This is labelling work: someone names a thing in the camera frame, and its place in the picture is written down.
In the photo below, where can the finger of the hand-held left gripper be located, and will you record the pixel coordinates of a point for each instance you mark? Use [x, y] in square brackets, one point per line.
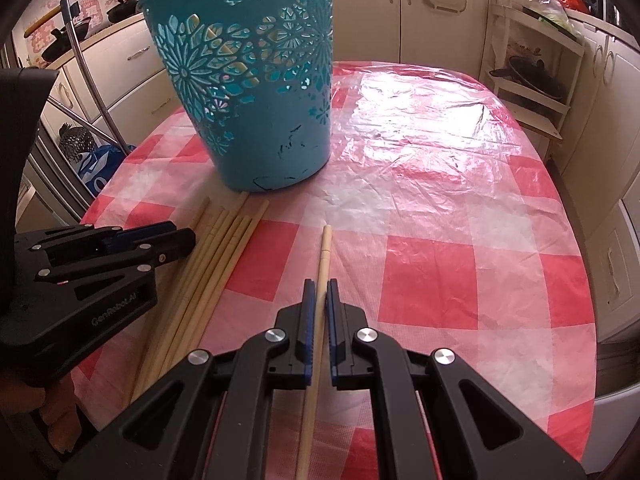
[165, 250]
[127, 236]

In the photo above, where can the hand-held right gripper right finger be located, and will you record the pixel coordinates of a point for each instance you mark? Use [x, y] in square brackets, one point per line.
[331, 325]

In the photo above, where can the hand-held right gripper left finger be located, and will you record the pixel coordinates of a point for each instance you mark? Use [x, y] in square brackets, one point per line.
[310, 325]

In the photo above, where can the bundle of wooden chopsticks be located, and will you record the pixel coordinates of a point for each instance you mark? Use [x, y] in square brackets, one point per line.
[220, 255]

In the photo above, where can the single bamboo chopstick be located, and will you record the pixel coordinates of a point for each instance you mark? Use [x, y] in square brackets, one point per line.
[325, 260]

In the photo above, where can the teal perforated plastic basket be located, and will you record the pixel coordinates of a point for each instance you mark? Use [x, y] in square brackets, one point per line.
[270, 130]

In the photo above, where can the blue white plastic bag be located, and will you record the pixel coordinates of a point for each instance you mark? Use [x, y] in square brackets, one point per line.
[102, 167]

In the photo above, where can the black mesh bag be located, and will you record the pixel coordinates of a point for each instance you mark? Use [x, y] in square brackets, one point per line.
[75, 141]

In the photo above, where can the cream stove side cabinet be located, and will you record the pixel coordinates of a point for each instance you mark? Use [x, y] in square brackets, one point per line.
[127, 65]

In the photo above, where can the black wok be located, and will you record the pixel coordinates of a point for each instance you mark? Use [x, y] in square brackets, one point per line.
[65, 40]

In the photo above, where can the black frying pan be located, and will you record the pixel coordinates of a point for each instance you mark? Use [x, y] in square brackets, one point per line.
[122, 9]

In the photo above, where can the wooden rolling pin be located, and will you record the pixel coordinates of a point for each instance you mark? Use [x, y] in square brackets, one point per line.
[40, 22]

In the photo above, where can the cream window side cabinets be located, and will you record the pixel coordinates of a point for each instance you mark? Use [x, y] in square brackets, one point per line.
[370, 15]

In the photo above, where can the black pan on rack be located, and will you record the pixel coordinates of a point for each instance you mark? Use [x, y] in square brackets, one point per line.
[532, 77]

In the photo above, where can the cream tall side cabinets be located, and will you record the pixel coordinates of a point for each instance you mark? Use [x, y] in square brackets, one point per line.
[600, 125]

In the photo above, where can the white shelf rack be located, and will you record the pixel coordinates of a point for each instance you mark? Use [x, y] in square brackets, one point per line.
[545, 42]

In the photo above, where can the green vegetable bag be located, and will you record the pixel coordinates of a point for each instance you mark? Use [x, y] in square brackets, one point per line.
[552, 15]

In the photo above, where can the red plastic bag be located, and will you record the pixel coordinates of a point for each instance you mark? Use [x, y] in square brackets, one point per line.
[572, 1]

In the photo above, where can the metal tube chair frame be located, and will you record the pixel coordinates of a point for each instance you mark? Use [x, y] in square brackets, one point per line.
[87, 72]

